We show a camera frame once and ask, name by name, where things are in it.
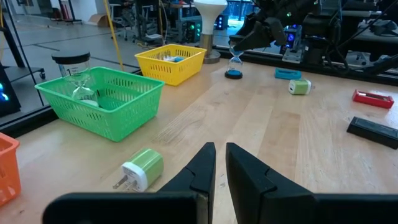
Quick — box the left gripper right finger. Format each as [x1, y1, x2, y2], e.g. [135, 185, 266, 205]
[225, 142, 398, 224]

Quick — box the green plastic basket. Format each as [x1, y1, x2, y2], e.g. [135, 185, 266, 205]
[34, 66, 165, 143]

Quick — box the black digital display case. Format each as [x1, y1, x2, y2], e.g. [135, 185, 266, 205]
[346, 116, 398, 150]

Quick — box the orange plastic basket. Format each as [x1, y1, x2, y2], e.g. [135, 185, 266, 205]
[0, 132, 22, 208]

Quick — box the yellow cable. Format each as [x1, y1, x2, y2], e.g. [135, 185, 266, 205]
[102, 0, 125, 72]

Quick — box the silver metal mounting plate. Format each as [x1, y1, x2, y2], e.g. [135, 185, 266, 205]
[281, 46, 303, 65]

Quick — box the red digital display case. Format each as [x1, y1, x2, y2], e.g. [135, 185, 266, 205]
[351, 89, 395, 110]

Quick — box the white sand hourglass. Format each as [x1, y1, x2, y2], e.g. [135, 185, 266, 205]
[51, 50, 100, 108]

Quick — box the yellow plastic basket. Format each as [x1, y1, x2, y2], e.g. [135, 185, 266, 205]
[134, 44, 208, 87]

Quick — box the brown cardboard box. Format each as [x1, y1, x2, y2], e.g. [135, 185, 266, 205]
[88, 12, 109, 27]

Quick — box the green white wall charger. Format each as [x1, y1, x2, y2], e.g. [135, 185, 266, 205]
[112, 147, 165, 193]
[287, 78, 315, 96]

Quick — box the white bulb lamp metal base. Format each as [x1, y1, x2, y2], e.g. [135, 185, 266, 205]
[193, 0, 229, 65]

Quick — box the blue sand hourglass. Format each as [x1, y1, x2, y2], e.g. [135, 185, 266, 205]
[224, 42, 244, 80]

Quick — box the teal digital display case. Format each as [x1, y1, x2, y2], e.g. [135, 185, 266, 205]
[274, 67, 303, 81]

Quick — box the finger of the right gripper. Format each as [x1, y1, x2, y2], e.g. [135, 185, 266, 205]
[229, 17, 286, 51]

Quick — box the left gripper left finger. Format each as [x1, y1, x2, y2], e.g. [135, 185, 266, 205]
[42, 142, 217, 224]

